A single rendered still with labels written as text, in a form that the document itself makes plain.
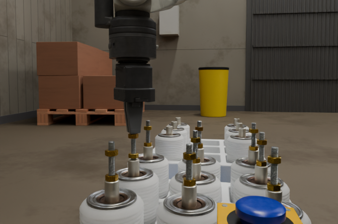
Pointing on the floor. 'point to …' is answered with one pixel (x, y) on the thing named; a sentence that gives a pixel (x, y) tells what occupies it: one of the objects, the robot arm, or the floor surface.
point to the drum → (213, 91)
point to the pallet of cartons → (76, 84)
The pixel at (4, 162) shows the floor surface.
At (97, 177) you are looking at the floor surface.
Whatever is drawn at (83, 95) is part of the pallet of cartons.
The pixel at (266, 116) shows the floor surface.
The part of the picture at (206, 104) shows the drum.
